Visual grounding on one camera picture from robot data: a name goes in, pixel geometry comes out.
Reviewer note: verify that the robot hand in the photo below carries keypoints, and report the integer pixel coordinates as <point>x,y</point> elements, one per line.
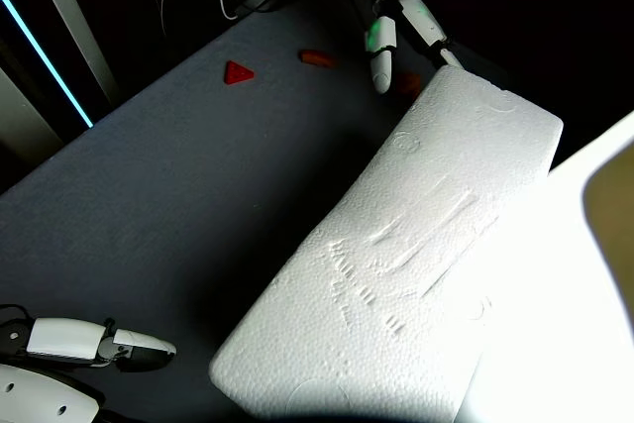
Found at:
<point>64,339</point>

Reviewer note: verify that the white styrofoam block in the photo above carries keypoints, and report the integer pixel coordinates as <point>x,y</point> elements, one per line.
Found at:
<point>396,254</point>

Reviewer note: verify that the grey table cloth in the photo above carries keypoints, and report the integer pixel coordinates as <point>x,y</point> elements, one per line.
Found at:
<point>148,195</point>

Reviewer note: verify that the beige side panel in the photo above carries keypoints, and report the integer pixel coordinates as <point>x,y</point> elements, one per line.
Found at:
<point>20,121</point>

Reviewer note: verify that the cyan light strip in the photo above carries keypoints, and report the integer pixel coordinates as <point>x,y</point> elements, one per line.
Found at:
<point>44,56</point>

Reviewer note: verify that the red triangle toy block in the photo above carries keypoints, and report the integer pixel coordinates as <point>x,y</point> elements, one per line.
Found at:
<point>237,76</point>

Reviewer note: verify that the long orange toy block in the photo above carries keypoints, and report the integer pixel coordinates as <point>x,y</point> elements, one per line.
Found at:
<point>317,58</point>

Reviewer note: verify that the small orange toy block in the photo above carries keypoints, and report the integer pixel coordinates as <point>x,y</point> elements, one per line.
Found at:
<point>408,83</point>

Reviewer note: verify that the white upright post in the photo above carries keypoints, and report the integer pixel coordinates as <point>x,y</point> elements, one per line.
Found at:
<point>73,22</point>

